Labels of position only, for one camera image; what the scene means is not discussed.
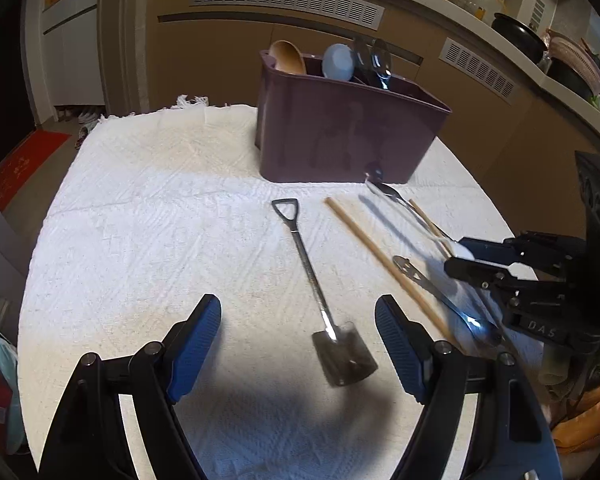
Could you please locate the steel spoon with cutout handle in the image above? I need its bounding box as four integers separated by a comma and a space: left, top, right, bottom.
392, 255, 504, 347

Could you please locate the pink strainer basket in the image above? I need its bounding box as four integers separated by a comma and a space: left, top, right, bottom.
545, 30, 600, 97

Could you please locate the white textured table cloth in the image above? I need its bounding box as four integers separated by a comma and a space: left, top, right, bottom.
17, 94, 546, 480

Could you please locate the white shelf cabinet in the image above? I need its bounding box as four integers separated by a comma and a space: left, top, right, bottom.
22, 0, 107, 127

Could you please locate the wooden chopstick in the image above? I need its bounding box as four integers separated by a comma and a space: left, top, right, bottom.
408, 198, 455, 257
325, 197, 455, 342

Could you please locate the long white vent grille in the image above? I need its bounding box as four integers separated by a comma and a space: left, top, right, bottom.
189, 0, 386, 29

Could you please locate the purple plastic utensil bin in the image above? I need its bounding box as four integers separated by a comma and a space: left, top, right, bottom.
256, 50, 453, 185

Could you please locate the red floor mat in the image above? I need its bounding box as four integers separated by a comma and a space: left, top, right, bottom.
0, 129, 74, 214

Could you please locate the glass lid with orange rim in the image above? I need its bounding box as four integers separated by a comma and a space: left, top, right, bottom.
450, 0, 501, 24

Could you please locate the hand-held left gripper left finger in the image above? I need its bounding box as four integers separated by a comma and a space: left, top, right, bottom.
39, 294, 223, 480

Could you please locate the dark long-handled spoon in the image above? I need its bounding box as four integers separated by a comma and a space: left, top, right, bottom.
352, 36, 372, 84

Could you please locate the steel shovel-shaped spoon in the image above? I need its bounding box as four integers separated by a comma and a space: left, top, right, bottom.
271, 198, 380, 388

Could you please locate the metal spoon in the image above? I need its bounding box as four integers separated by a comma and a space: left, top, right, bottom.
364, 171, 477, 261

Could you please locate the shiny steel spoon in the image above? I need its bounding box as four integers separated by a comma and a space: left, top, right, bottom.
370, 38, 394, 92

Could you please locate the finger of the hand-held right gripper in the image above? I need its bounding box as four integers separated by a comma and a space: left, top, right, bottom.
444, 257, 571, 322
457, 231, 588, 281

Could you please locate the blue-grey plastic spoon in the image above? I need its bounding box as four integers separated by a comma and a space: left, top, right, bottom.
322, 43, 356, 81

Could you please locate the orange cloth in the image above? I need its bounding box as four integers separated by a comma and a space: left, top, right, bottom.
551, 384, 600, 454

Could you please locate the white kitchen countertop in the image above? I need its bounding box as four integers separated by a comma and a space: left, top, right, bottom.
145, 0, 600, 147

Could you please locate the black cooking pot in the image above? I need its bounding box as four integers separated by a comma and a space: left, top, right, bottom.
490, 12, 549, 64
547, 57, 594, 102

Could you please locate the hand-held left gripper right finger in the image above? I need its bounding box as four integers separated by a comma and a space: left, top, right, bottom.
374, 294, 563, 480

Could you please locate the short white vent grille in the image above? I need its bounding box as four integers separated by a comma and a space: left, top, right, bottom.
439, 37, 521, 106

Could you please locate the light wooden spoon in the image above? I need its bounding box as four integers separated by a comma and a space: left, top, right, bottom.
268, 40, 307, 76

